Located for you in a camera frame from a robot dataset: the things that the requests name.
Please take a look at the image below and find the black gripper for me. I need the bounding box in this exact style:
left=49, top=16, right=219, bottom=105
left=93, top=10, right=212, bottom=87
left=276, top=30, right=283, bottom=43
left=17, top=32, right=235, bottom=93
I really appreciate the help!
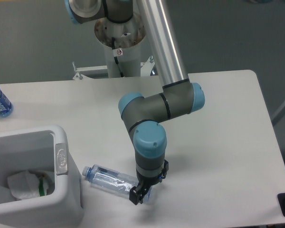
left=129, top=160, right=169, bottom=205

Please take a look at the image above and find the clear plastic bottle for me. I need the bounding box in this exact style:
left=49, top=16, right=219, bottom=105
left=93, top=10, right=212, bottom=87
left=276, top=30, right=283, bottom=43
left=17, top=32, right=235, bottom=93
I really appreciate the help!
left=82, top=163, right=154, bottom=205

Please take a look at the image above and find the white paper trash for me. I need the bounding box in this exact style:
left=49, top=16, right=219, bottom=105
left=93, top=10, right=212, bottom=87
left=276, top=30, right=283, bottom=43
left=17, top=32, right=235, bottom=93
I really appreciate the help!
left=7, top=170, right=55, bottom=200

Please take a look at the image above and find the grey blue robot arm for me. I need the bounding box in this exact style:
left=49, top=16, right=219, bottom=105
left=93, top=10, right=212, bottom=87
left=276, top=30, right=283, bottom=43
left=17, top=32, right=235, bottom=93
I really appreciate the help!
left=65, top=0, right=205, bottom=204

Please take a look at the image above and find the white plastic trash can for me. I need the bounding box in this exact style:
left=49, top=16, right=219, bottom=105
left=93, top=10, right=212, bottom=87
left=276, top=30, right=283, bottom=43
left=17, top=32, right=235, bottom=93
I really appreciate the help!
left=0, top=125, right=84, bottom=228

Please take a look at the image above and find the black cable on pedestal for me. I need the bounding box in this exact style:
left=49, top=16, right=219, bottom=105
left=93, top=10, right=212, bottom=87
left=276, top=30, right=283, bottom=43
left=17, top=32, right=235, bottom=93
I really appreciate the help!
left=111, top=37, right=124, bottom=78

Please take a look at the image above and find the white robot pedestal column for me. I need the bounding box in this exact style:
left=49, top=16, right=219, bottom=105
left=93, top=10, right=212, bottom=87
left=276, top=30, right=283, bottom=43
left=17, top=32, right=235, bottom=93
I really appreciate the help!
left=95, top=12, right=146, bottom=78

